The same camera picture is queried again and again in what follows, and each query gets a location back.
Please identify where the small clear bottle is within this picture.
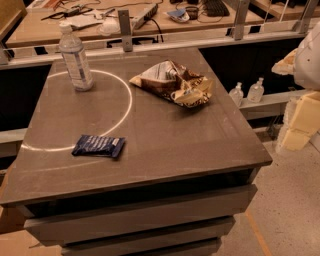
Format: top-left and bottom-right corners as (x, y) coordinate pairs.
(247, 77), (264, 103)
(229, 82), (244, 106)

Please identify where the grey drawer cabinet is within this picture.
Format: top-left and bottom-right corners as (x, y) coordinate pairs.
(1, 48), (272, 256)

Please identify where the brown crumpled chip bag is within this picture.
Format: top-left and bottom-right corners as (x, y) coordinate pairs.
(129, 60), (214, 108)

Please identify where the grey power strip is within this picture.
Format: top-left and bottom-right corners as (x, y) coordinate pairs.
(131, 3), (158, 29)

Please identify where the metal bracket post left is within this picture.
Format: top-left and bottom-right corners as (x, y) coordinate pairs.
(118, 9), (133, 52)

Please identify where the metal bracket post right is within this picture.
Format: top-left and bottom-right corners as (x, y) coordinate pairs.
(231, 0), (250, 40)

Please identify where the metal bracket post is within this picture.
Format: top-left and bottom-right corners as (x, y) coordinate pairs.
(231, 0), (250, 40)
(118, 9), (133, 52)

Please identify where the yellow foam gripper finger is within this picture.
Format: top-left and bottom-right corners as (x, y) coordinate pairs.
(277, 92), (320, 151)
(271, 49), (297, 75)

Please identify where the clear plastic water bottle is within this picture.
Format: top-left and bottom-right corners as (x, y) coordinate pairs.
(59, 22), (94, 91)

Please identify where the black keyboard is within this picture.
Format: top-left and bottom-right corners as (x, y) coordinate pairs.
(202, 0), (229, 17)

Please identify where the blue rxbar blueberry wrapper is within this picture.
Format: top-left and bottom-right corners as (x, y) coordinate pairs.
(71, 135), (125, 158)

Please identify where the black tape roll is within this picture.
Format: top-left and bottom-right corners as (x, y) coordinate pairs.
(186, 6), (199, 20)

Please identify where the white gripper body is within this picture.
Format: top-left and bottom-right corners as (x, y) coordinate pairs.
(294, 22), (320, 91)

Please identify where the small clear bottle right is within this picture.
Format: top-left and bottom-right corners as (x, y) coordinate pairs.
(247, 77), (264, 103)

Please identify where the small clear bottle left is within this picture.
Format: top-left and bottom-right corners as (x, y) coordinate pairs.
(229, 82), (244, 106)

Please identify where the white round cup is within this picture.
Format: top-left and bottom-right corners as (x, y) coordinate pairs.
(98, 17), (120, 36)

